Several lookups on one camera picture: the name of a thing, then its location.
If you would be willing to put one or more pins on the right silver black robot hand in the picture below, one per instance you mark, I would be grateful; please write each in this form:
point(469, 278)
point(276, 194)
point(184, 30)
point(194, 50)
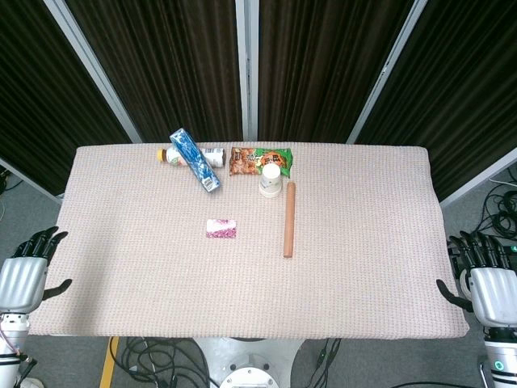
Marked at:
point(497, 295)

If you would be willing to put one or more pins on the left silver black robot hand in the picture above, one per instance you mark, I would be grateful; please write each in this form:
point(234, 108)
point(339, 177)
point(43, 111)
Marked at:
point(22, 283)

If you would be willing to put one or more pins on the pink white snack packet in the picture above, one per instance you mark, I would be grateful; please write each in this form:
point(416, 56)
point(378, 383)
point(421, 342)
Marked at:
point(221, 229)

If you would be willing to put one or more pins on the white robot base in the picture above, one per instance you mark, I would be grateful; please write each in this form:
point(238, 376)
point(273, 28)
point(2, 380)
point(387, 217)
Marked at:
point(250, 363)

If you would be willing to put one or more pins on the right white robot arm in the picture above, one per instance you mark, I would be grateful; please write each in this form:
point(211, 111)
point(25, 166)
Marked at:
point(503, 363)

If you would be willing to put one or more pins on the white black sneaker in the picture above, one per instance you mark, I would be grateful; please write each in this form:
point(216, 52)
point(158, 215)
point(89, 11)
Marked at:
point(465, 279)

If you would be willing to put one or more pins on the yellow floor tape strip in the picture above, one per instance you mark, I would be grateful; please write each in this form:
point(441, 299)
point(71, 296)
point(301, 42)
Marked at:
point(109, 363)

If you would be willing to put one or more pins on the pink waffle table cloth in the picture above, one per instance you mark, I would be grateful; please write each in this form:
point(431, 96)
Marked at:
point(363, 242)

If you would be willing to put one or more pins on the dark fabric partition panel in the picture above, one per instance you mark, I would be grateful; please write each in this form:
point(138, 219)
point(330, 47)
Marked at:
point(323, 68)
point(464, 101)
point(169, 68)
point(40, 101)

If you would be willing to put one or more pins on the yellow capped drink bottle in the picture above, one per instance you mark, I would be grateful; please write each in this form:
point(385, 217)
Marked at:
point(171, 157)

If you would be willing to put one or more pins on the blue rectangular snack box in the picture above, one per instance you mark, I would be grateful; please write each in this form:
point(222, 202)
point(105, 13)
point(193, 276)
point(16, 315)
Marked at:
point(194, 161)

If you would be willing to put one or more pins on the brown wooden rolling pin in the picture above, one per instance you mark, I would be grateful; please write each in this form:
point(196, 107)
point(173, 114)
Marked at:
point(289, 218)

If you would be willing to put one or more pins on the white printed paper cup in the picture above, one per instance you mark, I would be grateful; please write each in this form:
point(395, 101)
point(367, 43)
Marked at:
point(270, 180)

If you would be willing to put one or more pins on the orange green snack bag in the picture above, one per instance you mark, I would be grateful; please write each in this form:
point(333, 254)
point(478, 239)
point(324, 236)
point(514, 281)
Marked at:
point(246, 161)

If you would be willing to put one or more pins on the grey metal tube frame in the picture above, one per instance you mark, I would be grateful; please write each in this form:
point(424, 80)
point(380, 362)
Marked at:
point(484, 374)

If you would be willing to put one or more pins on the grey partition base rail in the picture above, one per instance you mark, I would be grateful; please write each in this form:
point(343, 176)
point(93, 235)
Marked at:
point(28, 180)
point(476, 182)

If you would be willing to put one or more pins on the grey partition post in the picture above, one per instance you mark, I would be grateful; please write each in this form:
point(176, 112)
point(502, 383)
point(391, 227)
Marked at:
point(87, 56)
point(247, 68)
point(385, 68)

